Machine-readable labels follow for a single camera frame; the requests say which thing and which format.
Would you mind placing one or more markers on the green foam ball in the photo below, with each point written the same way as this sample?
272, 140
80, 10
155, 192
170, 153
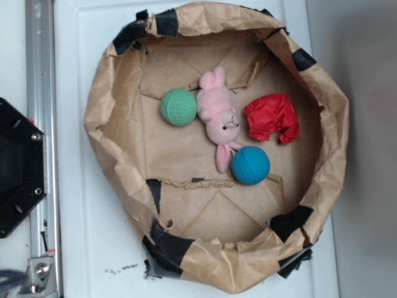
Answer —
178, 107

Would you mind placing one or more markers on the blue foam ball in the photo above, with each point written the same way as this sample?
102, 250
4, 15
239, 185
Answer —
250, 165

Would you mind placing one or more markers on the pink plush bunny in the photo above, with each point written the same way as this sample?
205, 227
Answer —
216, 110

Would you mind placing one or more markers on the brown paper bag bin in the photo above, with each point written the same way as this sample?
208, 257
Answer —
195, 223

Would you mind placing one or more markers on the crumpled red paper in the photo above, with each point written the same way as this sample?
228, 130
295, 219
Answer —
272, 113

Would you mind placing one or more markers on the white plastic tray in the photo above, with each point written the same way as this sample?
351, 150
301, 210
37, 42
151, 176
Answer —
101, 254

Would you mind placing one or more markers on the aluminium extrusion rail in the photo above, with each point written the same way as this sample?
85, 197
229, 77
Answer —
41, 108

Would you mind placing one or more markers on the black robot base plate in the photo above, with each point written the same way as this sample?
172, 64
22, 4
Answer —
22, 167

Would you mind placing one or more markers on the metal corner bracket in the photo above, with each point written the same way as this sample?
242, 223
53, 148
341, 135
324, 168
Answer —
41, 279

